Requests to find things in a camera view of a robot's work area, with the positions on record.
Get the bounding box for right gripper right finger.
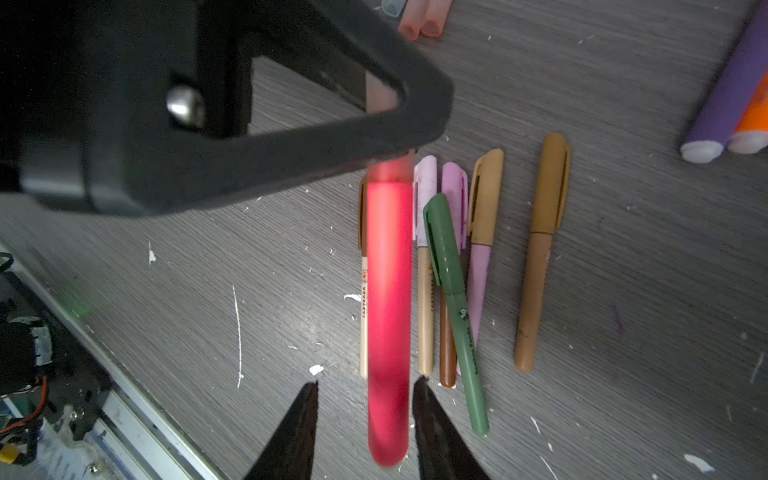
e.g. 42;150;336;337
412;376;489;480

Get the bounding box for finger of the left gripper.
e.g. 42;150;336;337
1;1;454;217

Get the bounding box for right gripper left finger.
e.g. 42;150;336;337
244;382;319;479

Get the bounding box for tan cap lilac pen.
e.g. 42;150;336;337
466;148;504;348

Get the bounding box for green pen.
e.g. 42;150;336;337
423;193;490;437

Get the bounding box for pink highlighter pen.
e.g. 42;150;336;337
366;150;414;468

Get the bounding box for gold brown pen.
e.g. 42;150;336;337
514;133;571;372

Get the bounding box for orange highlighter pen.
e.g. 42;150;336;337
727;75;768;155

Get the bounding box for purple marker pen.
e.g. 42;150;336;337
679;1;767;164

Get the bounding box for translucent blue pen cap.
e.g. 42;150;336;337
380;0;407;18

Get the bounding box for pink cap brown pen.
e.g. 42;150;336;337
439;161;470;389

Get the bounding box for light pink cap pen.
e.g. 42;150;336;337
414;155;438;376

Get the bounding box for aluminium front rail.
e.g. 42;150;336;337
1;249;223;479

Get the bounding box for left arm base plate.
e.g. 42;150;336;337
1;269;112;441

